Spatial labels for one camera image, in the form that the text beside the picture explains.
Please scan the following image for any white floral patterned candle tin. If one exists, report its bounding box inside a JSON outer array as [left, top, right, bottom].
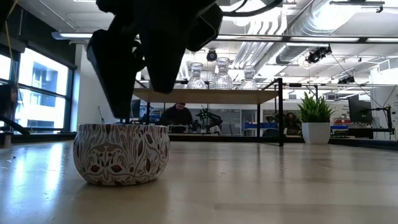
[[73, 123, 171, 187]]

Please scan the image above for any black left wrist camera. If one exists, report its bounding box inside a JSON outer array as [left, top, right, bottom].
[[186, 1, 224, 53]]

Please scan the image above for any green plant in white pot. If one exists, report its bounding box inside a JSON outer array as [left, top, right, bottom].
[[297, 91, 336, 145]]

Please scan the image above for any large window dark frame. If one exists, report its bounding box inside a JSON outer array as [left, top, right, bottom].
[[0, 46, 77, 133]]

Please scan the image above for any person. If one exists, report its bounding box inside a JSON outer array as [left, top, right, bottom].
[[283, 111, 301, 135], [160, 102, 194, 133]]

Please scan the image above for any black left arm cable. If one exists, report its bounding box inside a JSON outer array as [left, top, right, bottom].
[[222, 0, 282, 18]]

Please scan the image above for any black computer monitor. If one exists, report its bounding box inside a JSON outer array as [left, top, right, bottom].
[[348, 94, 373, 124]]

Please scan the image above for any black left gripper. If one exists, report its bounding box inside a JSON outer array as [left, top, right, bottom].
[[86, 0, 200, 119]]

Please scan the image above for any wooden riser shelf black frame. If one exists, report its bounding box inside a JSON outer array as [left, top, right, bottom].
[[125, 77, 285, 147]]

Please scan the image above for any silver ventilation duct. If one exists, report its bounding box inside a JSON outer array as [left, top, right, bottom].
[[275, 0, 383, 65]]

